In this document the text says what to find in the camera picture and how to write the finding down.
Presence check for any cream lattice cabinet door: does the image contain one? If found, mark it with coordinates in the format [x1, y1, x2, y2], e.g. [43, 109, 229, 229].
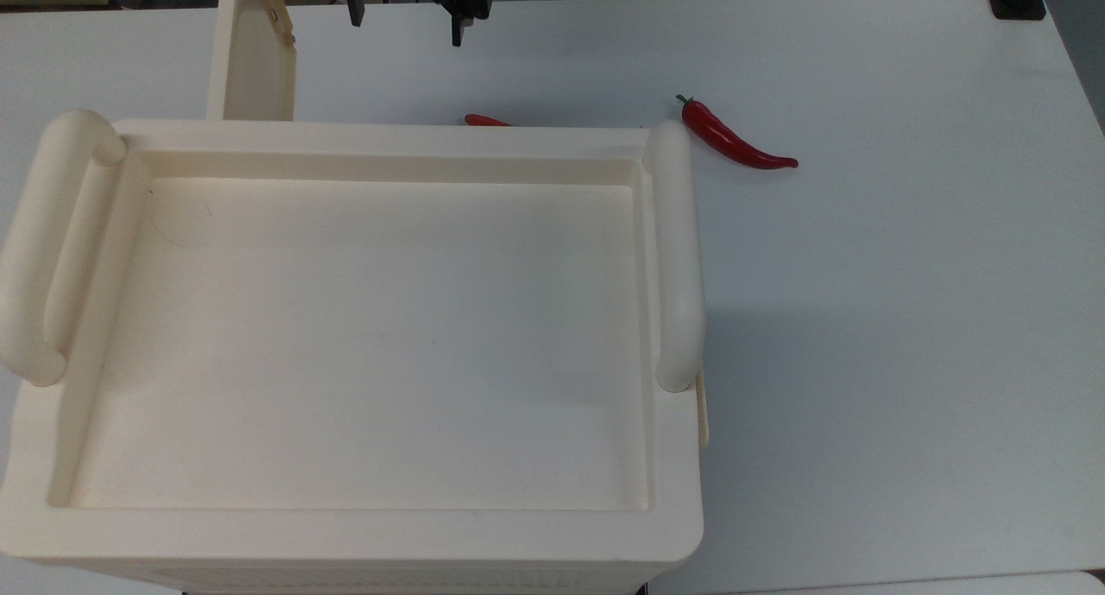
[206, 0, 298, 122]

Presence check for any cream plastic storage cabinet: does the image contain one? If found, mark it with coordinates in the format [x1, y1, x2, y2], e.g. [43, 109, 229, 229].
[0, 109, 711, 595]

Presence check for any red chili pepper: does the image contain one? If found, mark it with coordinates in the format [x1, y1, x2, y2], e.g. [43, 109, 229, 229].
[676, 94, 799, 171]

